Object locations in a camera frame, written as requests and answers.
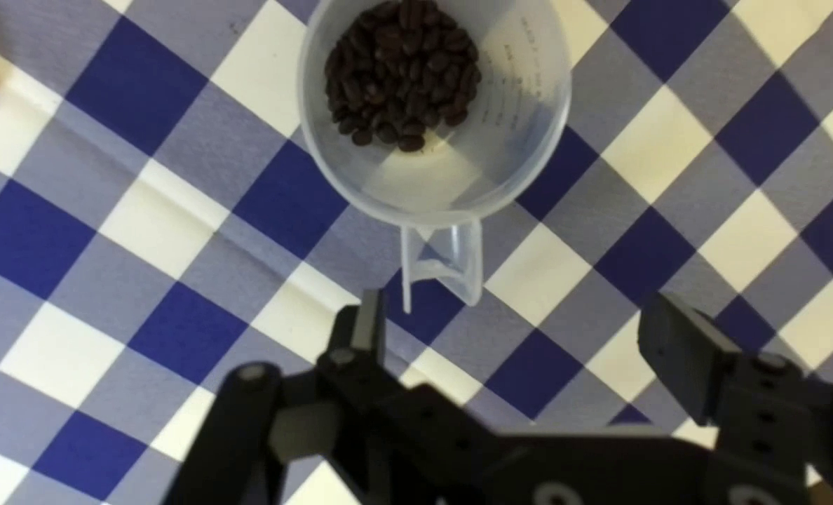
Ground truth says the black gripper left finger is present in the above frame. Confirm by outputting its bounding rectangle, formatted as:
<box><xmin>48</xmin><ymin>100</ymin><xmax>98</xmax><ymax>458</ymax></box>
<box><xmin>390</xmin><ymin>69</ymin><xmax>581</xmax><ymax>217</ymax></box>
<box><xmin>316</xmin><ymin>291</ymin><xmax>407</xmax><ymax>441</ymax></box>

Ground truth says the blue white checkered tablecloth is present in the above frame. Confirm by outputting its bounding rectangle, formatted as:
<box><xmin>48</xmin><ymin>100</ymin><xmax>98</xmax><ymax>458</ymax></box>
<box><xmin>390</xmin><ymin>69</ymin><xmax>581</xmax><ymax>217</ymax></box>
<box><xmin>0</xmin><ymin>0</ymin><xmax>833</xmax><ymax>505</ymax></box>

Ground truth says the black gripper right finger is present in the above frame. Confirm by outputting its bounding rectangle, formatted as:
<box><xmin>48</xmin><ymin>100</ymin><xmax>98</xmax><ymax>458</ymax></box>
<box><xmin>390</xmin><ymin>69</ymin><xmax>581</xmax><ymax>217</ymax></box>
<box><xmin>636</xmin><ymin>291</ymin><xmax>790</xmax><ymax>441</ymax></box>

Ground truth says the clear plastic measuring jug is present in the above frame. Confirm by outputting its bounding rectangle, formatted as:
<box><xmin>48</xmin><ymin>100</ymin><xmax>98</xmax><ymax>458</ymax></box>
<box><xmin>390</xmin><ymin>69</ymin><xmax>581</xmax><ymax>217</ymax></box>
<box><xmin>298</xmin><ymin>0</ymin><xmax>571</xmax><ymax>306</ymax></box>

